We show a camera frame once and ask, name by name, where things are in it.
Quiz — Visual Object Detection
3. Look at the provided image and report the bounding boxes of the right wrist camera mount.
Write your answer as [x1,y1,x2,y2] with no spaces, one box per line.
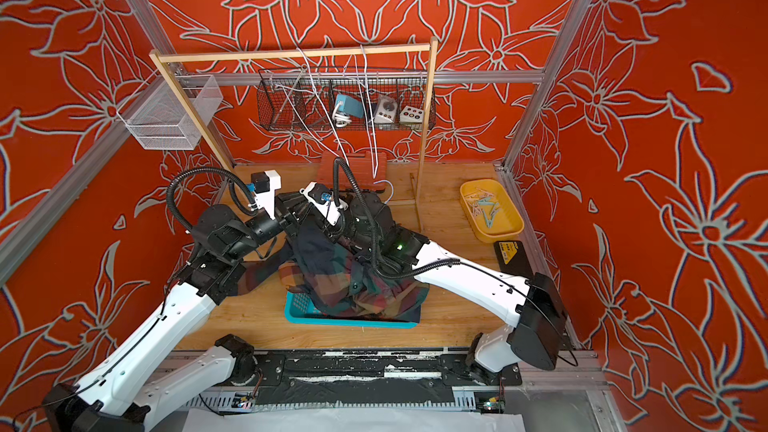
[300,182,348,226]

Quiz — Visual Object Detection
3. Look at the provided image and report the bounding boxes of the black wire basket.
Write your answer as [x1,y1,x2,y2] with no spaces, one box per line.
[257,67,437,132]

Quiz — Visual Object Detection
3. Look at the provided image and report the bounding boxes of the clothespins in yellow tray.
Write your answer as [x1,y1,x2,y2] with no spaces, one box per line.
[465,189,501,228]

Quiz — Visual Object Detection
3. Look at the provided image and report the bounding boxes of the white wire basket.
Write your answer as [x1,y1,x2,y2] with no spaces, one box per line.
[121,76,223,151]

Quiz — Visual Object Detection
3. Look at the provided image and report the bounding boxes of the dark plaid shirt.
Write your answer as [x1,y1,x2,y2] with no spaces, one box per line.
[236,222,429,320]

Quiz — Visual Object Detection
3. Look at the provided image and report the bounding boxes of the white button box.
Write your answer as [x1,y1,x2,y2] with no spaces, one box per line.
[398,106,425,127]

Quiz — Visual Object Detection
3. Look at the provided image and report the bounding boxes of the yellow plastic tray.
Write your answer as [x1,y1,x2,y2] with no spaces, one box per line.
[459,179,525,244]

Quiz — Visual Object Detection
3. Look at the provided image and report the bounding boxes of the teal plastic basket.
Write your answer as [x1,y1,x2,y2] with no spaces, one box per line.
[284,292,421,329]

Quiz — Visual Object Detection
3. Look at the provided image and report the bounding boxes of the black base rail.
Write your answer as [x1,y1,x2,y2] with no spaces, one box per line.
[242,347,522,409]

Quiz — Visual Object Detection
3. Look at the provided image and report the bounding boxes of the red tool case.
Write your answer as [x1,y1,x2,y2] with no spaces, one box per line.
[315,151,387,191]

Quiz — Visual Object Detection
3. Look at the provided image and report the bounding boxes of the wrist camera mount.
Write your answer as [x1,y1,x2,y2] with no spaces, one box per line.
[250,170,282,219]
[300,182,348,226]

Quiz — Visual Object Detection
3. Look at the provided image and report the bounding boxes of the white switch box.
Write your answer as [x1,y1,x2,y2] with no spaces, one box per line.
[372,95,398,125]

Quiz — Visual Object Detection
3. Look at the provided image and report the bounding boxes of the wooden clothes rack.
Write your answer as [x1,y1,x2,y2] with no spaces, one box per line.
[149,36,439,230]

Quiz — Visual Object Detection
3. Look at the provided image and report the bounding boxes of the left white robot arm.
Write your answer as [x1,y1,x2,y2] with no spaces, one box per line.
[42,168,330,431]

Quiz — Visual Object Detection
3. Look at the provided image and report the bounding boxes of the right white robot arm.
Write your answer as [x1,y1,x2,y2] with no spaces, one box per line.
[319,158,568,373]

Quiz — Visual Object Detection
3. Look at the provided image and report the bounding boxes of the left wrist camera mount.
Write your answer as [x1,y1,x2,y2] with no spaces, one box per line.
[250,170,282,219]

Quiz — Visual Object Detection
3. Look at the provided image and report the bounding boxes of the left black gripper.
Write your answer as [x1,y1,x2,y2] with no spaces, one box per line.
[227,190,318,265]

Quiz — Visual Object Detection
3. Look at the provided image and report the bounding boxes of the teal box with cable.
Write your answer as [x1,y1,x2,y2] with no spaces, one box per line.
[332,94,365,128]

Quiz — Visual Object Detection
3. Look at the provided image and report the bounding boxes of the black box with label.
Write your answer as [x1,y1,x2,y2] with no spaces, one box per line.
[493,240,534,279]

